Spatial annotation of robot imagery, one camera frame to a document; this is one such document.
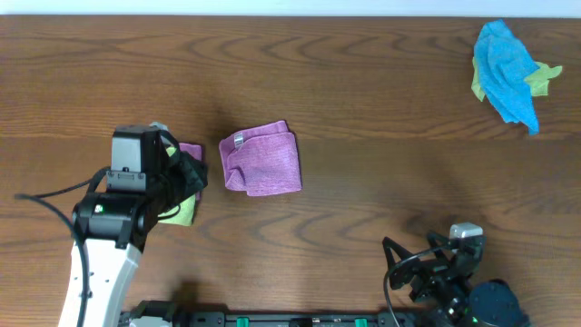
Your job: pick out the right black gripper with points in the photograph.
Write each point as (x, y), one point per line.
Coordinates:
(432, 272)

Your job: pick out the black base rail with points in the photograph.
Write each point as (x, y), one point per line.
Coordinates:
(159, 313)

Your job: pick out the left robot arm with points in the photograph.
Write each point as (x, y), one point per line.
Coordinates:
(149, 175)

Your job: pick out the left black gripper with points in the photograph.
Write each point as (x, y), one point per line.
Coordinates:
(190, 173)

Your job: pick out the yellow-green crumpled cloth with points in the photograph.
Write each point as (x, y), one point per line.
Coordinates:
(538, 81)

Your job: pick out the purple microfiber cloth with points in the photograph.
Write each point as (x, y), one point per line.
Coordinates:
(261, 161)

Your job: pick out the blue crumpled cloth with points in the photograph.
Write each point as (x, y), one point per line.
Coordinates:
(503, 64)

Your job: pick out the folded purple cloth underneath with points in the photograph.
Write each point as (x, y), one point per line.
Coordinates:
(193, 169)

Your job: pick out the folded green cloth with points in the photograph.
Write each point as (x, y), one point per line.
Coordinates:
(184, 214)

